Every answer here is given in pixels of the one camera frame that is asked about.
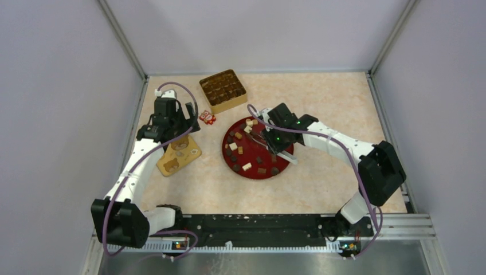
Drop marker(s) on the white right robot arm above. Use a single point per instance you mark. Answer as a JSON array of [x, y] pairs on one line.
[[377, 167]]

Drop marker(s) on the gold bear tin lid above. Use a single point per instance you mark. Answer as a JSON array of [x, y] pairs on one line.
[[178, 155]]

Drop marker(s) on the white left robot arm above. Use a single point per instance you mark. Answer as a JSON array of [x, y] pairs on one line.
[[117, 217]]

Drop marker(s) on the red owl toy block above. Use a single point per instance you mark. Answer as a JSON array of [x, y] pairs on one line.
[[207, 117]]

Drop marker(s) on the gold chocolate box tin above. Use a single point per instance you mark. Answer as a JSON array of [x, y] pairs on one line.
[[223, 91]]

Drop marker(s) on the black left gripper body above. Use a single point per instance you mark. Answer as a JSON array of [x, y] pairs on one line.
[[179, 122]]

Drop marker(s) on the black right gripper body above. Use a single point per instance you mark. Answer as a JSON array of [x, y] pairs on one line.
[[275, 138]]

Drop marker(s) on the red round tray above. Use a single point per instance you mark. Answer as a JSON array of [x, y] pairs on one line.
[[251, 151]]

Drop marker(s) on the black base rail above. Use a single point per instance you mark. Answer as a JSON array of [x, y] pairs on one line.
[[268, 230]]

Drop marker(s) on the silver metal tongs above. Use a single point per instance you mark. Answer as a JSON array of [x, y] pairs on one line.
[[284, 154]]

